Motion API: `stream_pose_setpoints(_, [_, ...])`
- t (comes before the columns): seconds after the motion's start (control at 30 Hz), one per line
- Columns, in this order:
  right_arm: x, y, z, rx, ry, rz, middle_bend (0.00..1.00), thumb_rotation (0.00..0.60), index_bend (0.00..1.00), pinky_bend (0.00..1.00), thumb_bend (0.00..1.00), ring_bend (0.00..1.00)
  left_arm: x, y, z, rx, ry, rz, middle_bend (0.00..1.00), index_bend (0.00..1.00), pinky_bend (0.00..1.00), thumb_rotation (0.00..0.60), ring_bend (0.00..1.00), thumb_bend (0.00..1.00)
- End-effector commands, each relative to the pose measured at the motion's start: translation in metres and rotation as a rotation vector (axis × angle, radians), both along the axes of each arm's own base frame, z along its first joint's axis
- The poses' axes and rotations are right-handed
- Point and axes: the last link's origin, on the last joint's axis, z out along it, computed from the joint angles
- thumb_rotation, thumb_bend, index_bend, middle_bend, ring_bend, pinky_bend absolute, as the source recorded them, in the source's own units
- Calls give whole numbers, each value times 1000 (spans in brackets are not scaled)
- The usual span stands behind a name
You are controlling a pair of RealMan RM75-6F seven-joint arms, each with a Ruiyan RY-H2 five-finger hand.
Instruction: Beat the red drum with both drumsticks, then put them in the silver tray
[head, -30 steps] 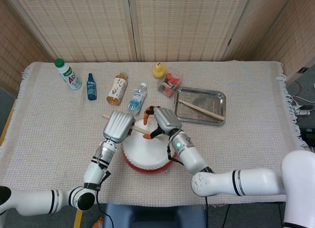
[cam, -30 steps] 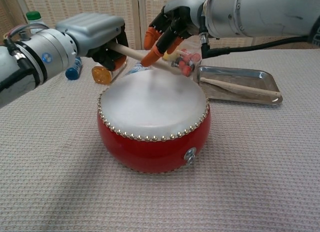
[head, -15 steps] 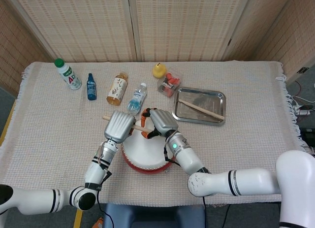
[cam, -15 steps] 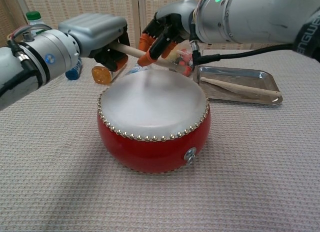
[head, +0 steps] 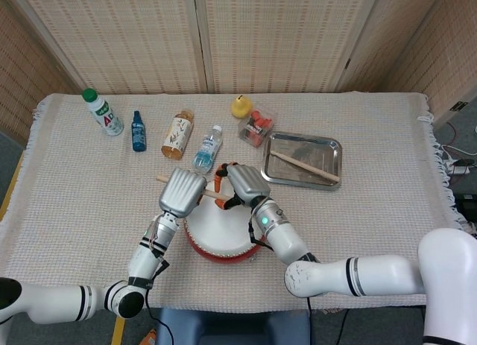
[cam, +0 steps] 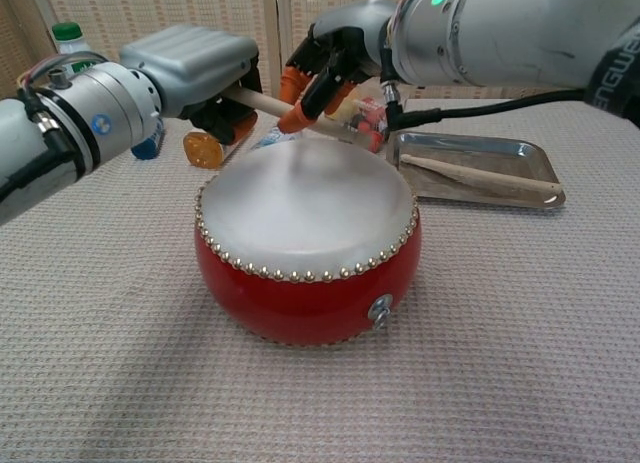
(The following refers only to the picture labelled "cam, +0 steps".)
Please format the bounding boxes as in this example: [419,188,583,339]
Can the rectangular metal tray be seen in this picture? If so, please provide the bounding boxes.
[387,130,567,209]

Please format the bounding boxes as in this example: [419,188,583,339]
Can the wooden drumstick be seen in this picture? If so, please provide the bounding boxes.
[232,86,352,134]
[399,154,562,197]

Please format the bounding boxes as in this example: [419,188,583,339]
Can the clear water bottle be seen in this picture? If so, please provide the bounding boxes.
[249,124,300,152]

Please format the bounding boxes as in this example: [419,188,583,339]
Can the small blue bottle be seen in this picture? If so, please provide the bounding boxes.
[130,127,166,160]

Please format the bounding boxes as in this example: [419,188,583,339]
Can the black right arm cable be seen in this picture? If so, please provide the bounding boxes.
[378,47,604,134]

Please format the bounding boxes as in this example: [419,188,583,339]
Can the white bottle green cap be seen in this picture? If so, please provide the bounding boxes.
[51,22,110,78]

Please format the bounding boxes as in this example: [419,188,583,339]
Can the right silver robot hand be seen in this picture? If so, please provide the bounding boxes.
[279,0,401,134]

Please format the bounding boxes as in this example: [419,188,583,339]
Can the clear box red items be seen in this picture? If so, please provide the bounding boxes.
[343,80,407,155]

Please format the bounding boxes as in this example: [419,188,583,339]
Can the red and white drum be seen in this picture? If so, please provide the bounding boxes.
[193,138,423,346]

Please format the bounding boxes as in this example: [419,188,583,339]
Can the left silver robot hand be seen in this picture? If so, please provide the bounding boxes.
[118,24,263,145]

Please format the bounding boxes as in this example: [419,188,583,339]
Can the amber tea bottle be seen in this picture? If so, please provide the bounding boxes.
[182,130,225,171]

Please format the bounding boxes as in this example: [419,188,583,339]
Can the bamboo folding screen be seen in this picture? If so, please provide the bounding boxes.
[0,0,640,107]

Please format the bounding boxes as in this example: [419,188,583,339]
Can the beige woven tablecloth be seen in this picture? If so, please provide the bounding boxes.
[0,97,640,463]

